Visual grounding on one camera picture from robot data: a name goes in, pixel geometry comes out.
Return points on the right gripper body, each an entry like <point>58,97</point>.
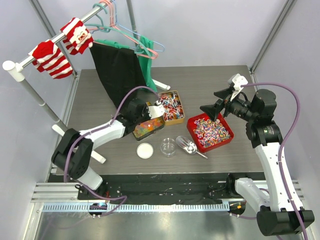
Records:
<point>240,108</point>

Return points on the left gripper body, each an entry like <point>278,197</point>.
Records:
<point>145,115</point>

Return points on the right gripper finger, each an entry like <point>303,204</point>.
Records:
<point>212,110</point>
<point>225,93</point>

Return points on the gold tin of gummy candies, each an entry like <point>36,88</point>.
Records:
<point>148,128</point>

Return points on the metal scoop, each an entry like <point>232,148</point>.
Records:
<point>188,146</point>

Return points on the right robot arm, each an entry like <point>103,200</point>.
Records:
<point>280,211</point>

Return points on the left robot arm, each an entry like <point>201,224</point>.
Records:
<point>74,150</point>

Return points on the red tin of swirl lollipops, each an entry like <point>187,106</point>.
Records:
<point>208,134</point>

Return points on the gold tin of ball lollipops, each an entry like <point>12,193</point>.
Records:
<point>173,109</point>

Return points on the white jar lid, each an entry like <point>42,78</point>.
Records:
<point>145,150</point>

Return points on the clear plastic jar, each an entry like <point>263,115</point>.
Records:
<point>168,147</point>

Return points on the black cloth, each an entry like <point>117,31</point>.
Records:
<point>118,69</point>

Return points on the pink hanger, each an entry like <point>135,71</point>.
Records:
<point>117,22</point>

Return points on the green cloth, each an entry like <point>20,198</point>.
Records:
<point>145,63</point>

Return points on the teal hanger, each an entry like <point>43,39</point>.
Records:
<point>140,49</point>

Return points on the santa striped sock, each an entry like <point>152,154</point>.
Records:
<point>77,37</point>

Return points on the red white striped sock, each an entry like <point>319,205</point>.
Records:
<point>49,58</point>

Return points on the clothes rack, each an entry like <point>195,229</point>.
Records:
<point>15,69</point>

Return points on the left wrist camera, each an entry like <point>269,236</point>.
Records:
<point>157,110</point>

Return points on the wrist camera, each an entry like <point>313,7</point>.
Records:
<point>236,82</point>
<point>157,110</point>

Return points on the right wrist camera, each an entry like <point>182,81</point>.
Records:
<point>236,82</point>

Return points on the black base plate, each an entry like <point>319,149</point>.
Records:
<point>173,189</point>

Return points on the slotted cable duct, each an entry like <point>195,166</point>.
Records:
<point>60,207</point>

